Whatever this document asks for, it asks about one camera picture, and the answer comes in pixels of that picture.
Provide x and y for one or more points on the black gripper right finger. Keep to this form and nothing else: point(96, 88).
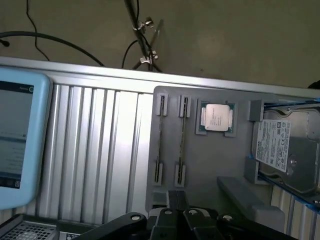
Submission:
point(193, 223)

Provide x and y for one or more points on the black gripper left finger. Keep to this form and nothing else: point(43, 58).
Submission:
point(163, 225)

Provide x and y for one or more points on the green RAM stick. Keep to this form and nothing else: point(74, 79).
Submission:
point(184, 140)

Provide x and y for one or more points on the gray parts rack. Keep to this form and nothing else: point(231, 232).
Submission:
point(215, 155)

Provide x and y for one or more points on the blue disk caddy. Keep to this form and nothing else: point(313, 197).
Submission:
point(287, 201)

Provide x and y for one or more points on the silver CPU chip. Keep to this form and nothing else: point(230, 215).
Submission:
point(217, 117)

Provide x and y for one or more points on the silver hard disk drive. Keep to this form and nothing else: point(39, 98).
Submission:
point(287, 150)

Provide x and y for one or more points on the black PC case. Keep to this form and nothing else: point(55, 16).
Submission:
point(30, 228)

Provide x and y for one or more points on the light blue teach pendant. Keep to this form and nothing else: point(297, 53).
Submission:
point(17, 140)

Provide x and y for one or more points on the black object at floor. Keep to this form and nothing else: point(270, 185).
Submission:
point(315, 84)

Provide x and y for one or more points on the metal tripod stand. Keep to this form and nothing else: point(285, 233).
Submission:
point(145, 37)

